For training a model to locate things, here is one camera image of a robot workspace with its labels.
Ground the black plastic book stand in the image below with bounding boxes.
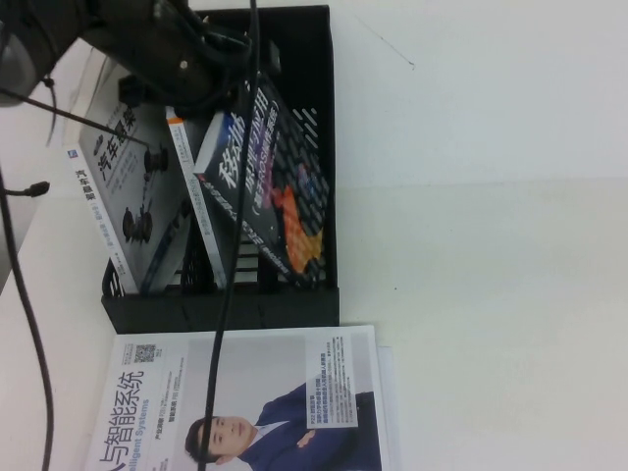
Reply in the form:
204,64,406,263
100,5,342,333

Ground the grey car suspension book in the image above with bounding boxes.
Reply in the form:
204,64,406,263
63,48,193,296

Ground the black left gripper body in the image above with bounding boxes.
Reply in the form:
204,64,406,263
194,21,264,113

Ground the black zip tie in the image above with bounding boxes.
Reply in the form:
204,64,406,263
23,95,149,147

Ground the white book orange stripe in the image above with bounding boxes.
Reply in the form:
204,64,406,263
165,117,230,290

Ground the dark mobile robot book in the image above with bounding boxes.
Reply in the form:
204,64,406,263
192,78,329,291

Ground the white magazine with man portrait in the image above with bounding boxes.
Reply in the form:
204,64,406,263
83,323,393,471

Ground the black cable plug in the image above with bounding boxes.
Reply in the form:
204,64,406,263
0,180,51,199

